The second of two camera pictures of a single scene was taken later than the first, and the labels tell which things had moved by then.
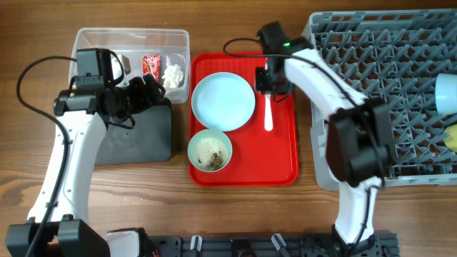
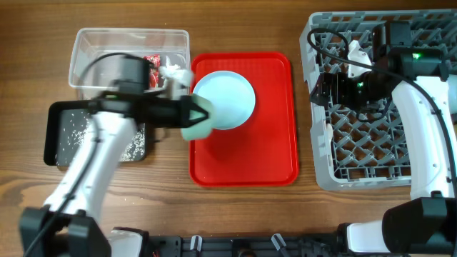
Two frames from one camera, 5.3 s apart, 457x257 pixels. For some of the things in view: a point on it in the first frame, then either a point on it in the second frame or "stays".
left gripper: [143, 100] -> [177, 111]
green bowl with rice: [209, 150] -> [202, 129]
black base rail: [383, 245] stays
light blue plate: [223, 101] stays
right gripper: [261, 83] -> [339, 81]
